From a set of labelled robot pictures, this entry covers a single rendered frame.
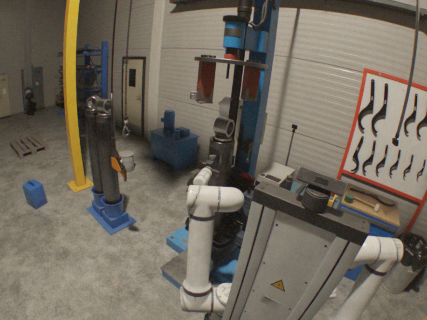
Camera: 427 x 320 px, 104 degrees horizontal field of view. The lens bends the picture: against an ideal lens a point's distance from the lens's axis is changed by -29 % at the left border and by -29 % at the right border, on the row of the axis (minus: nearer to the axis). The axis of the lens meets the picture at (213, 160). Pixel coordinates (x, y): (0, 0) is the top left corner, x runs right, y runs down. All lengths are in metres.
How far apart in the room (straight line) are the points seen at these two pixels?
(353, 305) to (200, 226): 0.81
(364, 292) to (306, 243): 0.54
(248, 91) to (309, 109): 1.91
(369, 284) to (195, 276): 0.82
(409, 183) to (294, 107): 2.13
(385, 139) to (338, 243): 2.99
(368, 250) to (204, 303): 0.85
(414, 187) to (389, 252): 2.81
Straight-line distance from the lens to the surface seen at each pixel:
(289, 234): 0.69
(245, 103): 2.25
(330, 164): 3.76
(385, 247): 1.04
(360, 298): 1.17
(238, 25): 1.83
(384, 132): 3.55
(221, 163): 1.95
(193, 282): 1.24
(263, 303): 0.96
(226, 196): 1.03
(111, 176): 2.88
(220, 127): 1.88
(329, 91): 3.60
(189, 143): 4.52
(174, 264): 2.55
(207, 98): 1.79
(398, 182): 3.75
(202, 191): 1.03
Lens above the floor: 2.10
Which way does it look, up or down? 24 degrees down
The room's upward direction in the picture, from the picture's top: 6 degrees clockwise
